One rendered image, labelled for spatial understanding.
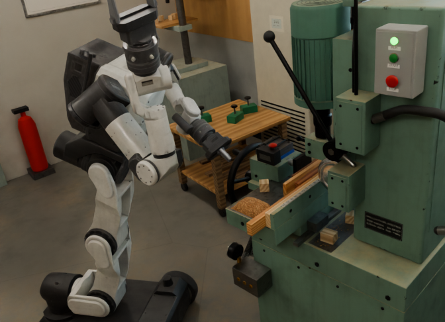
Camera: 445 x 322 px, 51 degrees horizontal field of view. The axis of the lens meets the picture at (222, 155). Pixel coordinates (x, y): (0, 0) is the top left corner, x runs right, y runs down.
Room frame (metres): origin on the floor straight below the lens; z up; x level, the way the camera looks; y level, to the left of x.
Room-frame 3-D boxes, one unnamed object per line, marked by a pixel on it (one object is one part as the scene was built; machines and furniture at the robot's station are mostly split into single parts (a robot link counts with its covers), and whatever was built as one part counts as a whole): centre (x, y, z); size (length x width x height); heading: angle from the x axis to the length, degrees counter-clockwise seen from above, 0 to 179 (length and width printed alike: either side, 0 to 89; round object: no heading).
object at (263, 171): (1.54, -0.19, 0.91); 0.15 x 0.14 x 0.09; 132
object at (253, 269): (1.35, -0.05, 0.58); 0.12 x 0.08 x 0.08; 42
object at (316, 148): (1.40, -0.35, 1.03); 0.14 x 0.07 x 0.09; 42
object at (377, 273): (1.32, -0.42, 0.76); 0.57 x 0.45 x 0.09; 42
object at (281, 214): (1.37, -0.35, 0.93); 0.60 x 0.02 x 0.06; 132
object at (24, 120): (3.66, 1.56, 0.30); 0.19 x 0.18 x 0.60; 35
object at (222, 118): (3.00, -0.06, 0.32); 0.66 x 0.57 x 0.64; 123
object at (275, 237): (1.48, -0.25, 0.87); 0.61 x 0.30 x 0.06; 132
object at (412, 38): (1.08, -0.45, 1.40); 0.10 x 0.06 x 0.16; 42
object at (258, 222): (1.36, -0.28, 0.92); 0.62 x 0.02 x 0.04; 132
